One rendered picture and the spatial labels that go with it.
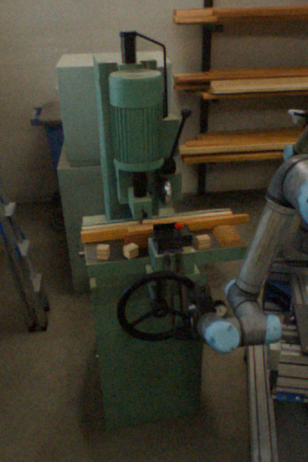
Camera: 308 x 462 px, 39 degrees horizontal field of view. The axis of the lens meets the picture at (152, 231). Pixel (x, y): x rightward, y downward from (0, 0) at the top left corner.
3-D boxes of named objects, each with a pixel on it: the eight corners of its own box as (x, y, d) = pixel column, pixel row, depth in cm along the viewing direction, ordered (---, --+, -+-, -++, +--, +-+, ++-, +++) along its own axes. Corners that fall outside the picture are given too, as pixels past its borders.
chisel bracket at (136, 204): (134, 223, 162) (133, 202, 158) (128, 207, 174) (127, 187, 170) (153, 220, 163) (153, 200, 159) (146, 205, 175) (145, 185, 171)
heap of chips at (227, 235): (221, 247, 162) (222, 238, 160) (210, 229, 174) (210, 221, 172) (245, 244, 163) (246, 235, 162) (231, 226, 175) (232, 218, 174)
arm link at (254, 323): (269, 299, 117) (229, 301, 116) (285, 327, 108) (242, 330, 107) (266, 321, 121) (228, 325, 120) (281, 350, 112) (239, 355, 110)
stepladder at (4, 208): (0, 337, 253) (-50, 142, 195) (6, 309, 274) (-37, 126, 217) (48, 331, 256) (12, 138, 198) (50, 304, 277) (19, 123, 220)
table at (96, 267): (88, 295, 148) (87, 281, 145) (83, 249, 174) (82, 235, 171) (256, 272, 158) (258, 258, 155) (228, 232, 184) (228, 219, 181)
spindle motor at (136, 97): (117, 175, 148) (111, 79, 132) (111, 158, 163) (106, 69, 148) (168, 170, 151) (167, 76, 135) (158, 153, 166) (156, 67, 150)
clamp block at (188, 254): (154, 279, 150) (154, 257, 146) (147, 258, 162) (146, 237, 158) (195, 273, 153) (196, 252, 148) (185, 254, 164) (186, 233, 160)
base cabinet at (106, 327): (105, 430, 198) (90, 308, 163) (95, 341, 247) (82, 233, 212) (200, 413, 204) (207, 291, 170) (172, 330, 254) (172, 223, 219)
